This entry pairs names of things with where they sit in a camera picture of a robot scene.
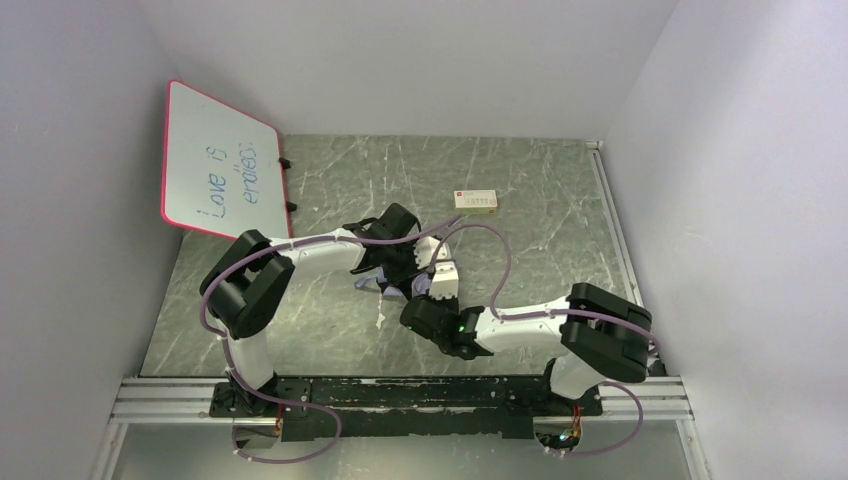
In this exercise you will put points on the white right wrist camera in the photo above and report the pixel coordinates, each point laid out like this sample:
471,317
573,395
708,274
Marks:
445,281

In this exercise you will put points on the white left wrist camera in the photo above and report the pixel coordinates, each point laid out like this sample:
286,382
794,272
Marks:
428,250

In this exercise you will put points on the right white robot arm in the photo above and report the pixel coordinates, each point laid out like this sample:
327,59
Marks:
595,335

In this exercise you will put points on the aluminium frame rail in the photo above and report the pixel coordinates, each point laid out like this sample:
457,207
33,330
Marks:
187,400

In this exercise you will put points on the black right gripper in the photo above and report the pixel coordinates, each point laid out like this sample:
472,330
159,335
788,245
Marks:
416,314

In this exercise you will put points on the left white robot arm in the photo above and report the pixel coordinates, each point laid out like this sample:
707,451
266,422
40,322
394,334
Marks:
242,292

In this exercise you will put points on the red framed whiteboard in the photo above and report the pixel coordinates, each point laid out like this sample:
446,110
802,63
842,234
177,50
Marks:
222,170

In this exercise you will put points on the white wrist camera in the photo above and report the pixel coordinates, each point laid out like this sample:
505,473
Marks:
428,250
445,281

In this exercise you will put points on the light purple folding umbrella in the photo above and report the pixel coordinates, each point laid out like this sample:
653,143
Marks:
377,282

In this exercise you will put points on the small white cardboard box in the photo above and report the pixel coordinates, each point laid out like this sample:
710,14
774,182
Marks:
475,201

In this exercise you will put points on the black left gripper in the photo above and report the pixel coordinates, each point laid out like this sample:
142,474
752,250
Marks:
403,281

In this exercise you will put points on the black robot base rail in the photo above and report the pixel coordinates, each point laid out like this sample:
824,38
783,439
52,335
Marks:
321,407

